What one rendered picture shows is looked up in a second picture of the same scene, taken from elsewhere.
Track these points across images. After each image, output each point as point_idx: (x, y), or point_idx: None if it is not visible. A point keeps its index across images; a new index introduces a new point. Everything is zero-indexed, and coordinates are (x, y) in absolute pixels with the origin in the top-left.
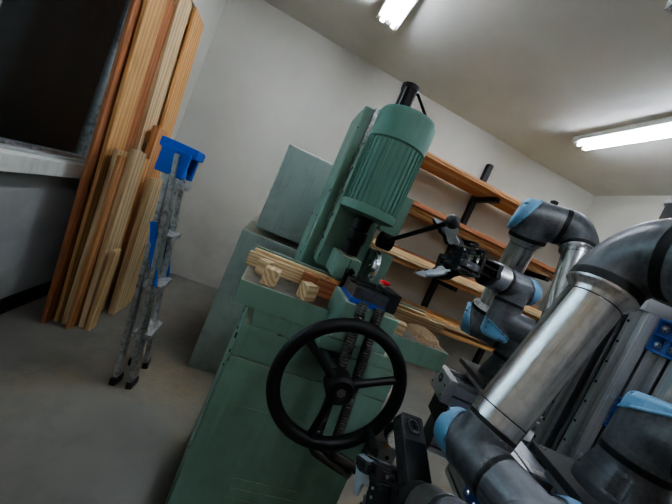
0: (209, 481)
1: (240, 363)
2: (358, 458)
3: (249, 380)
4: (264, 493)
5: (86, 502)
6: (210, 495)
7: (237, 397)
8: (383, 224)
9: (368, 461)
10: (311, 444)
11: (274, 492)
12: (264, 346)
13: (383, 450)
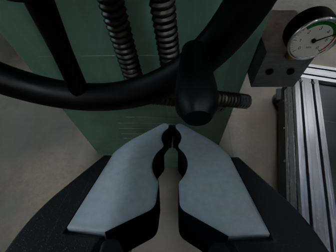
0: (97, 121)
1: None
2: (36, 213)
3: (31, 18)
4: (151, 122)
5: (71, 127)
6: (107, 128)
7: (43, 47)
8: None
9: (77, 229)
10: (84, 106)
11: (159, 120)
12: None
13: (283, 63)
